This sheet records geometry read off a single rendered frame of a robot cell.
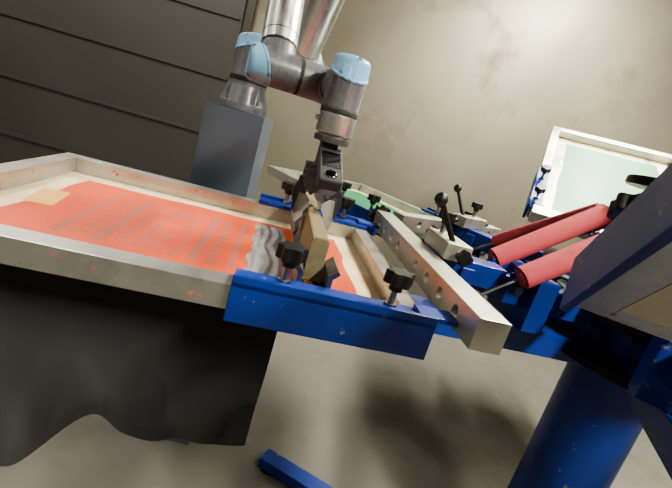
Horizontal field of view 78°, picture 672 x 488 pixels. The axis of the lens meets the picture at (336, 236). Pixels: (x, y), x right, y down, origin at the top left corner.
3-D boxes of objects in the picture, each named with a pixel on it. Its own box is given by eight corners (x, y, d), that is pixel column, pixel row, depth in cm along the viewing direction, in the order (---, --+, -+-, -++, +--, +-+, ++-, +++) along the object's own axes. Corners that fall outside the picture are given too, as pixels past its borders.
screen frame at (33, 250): (-189, 225, 48) (-190, 194, 47) (66, 166, 104) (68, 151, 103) (426, 350, 62) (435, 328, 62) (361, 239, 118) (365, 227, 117)
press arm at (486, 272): (428, 274, 88) (436, 253, 87) (419, 265, 94) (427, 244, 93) (499, 292, 91) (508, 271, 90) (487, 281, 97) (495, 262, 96)
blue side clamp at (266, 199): (254, 221, 109) (260, 196, 108) (255, 216, 114) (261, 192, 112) (360, 247, 115) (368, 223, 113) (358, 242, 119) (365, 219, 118)
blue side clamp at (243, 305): (222, 320, 56) (233, 274, 55) (227, 304, 61) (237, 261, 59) (424, 360, 62) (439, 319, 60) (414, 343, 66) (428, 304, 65)
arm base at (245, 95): (225, 105, 137) (231, 74, 135) (269, 118, 138) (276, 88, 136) (211, 102, 123) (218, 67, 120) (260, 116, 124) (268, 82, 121)
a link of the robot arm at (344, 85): (364, 65, 85) (380, 62, 77) (349, 119, 87) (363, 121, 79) (328, 52, 82) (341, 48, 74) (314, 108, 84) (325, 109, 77)
